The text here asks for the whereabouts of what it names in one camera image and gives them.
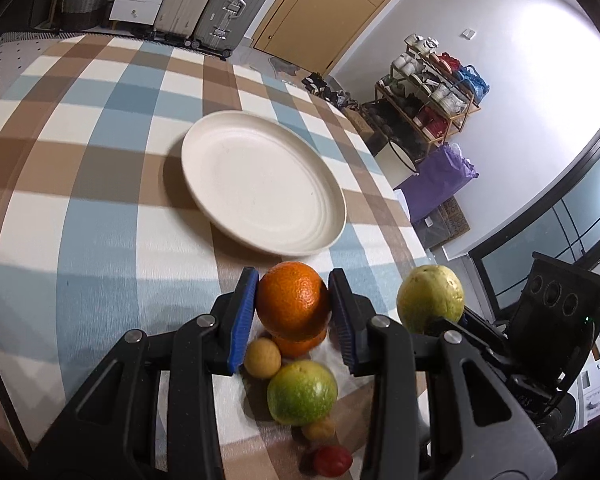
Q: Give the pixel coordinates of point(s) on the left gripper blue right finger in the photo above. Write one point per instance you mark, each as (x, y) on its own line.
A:
(352, 314)

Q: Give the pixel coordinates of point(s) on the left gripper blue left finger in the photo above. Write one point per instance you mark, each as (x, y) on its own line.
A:
(233, 314)

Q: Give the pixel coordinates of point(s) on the large orange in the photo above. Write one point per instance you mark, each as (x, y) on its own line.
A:
(292, 301)

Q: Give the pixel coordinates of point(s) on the small orange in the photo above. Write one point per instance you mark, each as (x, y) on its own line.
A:
(290, 349)

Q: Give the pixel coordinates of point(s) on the yellow-green guava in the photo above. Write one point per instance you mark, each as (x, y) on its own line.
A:
(429, 292)

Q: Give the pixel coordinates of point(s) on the green guava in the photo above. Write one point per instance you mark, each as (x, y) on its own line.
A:
(301, 392)

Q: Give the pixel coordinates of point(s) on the yellow longan upper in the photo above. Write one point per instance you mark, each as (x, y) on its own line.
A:
(262, 358)

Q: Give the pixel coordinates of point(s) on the yellow longan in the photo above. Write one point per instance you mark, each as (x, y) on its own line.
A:
(262, 358)
(320, 430)

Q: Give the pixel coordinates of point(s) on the yellow longan lower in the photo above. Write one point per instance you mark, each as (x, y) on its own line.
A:
(320, 430)

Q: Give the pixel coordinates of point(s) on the cream round plate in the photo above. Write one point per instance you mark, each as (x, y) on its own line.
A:
(262, 184)

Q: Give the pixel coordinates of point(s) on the white bucket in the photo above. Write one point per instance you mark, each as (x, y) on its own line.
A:
(395, 164)

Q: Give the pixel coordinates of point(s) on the red tomato near edge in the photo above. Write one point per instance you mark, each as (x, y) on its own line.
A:
(330, 461)

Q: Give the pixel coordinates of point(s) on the purple bag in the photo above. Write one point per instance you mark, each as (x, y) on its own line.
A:
(438, 177)

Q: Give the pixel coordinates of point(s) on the checkered tablecloth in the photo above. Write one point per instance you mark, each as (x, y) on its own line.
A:
(98, 232)

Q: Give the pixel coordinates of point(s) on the wooden shoe rack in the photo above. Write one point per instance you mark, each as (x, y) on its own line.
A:
(428, 94)

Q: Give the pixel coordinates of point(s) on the wooden door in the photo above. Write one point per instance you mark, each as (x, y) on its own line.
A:
(312, 34)

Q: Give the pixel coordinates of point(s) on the silver aluminium suitcase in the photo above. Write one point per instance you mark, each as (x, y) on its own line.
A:
(223, 24)

